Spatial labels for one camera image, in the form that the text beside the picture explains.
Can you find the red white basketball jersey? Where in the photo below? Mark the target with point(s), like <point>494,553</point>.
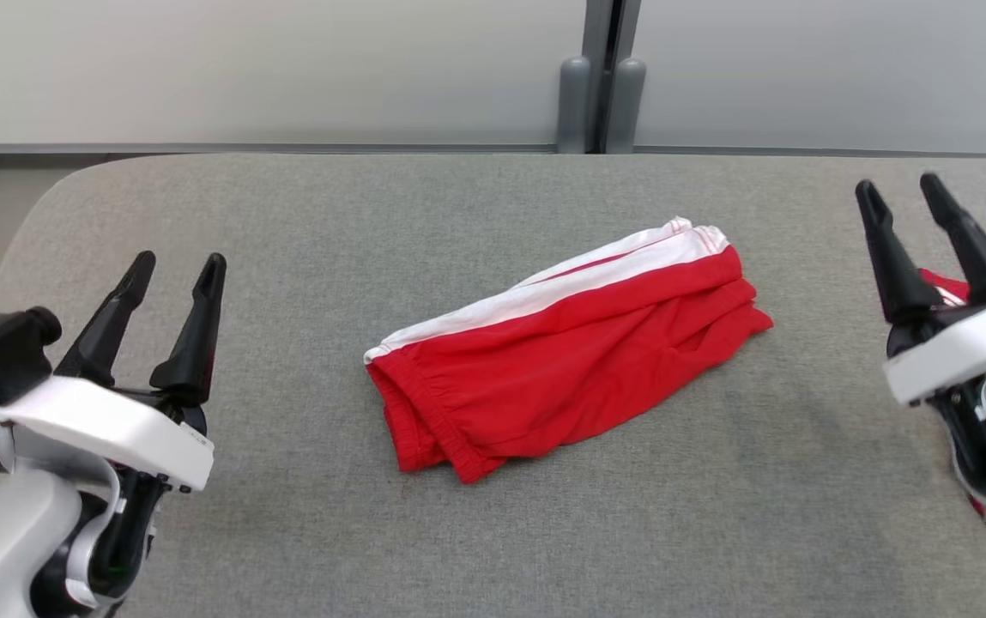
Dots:
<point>939,283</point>

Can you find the grey fabric sofa seat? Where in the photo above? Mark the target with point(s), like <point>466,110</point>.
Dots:
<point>501,532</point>

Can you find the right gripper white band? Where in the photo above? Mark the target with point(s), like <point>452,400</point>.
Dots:
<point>964,348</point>

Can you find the grey metal partition post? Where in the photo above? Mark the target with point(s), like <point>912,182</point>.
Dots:
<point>604,34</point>

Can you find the grey cylindrical post bumper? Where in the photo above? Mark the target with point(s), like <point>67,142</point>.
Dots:
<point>627,107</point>
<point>574,107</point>

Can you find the red shorts with white stripe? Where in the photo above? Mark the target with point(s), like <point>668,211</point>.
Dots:
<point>561,369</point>

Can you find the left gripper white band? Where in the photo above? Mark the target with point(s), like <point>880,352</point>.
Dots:
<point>132,433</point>

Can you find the grey wall base rail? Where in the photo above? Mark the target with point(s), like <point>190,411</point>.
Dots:
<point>244,149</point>
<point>844,152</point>

